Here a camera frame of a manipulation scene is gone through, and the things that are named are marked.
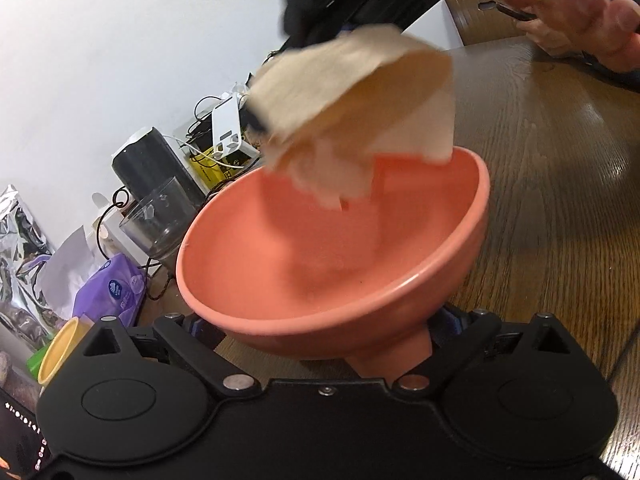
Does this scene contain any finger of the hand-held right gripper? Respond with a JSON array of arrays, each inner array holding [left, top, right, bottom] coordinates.
[[242, 101, 272, 135], [273, 0, 347, 52]]

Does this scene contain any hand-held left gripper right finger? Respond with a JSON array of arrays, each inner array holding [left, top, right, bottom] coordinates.
[[392, 309, 581, 396]]

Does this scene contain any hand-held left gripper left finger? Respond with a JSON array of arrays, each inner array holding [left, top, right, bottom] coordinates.
[[80, 311, 263, 395]]

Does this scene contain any beige cleaning cloth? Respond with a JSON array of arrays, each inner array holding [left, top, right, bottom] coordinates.
[[247, 24, 457, 212]]

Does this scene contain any coral pink bowl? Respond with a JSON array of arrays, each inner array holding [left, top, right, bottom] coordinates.
[[175, 146, 491, 380]]

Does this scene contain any person's right hand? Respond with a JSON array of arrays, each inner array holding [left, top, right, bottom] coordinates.
[[494, 0, 640, 74]]

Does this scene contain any white power strip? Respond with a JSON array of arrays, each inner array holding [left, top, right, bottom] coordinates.
[[211, 94, 259, 159]]

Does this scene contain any yellow packet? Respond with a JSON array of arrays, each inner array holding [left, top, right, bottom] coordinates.
[[187, 144, 262, 184]]

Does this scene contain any wooden chair back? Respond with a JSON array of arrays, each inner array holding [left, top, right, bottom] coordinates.
[[444, 0, 544, 51]]

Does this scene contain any purple wet wipes pack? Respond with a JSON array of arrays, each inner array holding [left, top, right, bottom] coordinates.
[[72, 253, 150, 327]]

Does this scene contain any clear glass cup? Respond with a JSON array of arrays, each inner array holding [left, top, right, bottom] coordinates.
[[118, 175, 199, 262]]

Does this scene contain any black cylinder appliance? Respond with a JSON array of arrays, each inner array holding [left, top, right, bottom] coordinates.
[[110, 127, 207, 211]]

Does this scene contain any yellow cup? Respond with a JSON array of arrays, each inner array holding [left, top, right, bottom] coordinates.
[[37, 316, 94, 387]]

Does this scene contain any white paper bag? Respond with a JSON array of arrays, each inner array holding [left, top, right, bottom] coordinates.
[[36, 224, 103, 322]]

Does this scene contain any green cup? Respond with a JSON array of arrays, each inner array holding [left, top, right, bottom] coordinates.
[[26, 344, 52, 380]]

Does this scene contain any silver foil bag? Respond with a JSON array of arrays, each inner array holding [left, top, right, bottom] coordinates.
[[0, 184, 57, 353]]

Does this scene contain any black printed packet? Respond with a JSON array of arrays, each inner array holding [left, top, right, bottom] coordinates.
[[0, 385, 53, 478]]

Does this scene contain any black wire stand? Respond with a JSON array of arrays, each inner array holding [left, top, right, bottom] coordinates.
[[94, 186, 132, 262]]

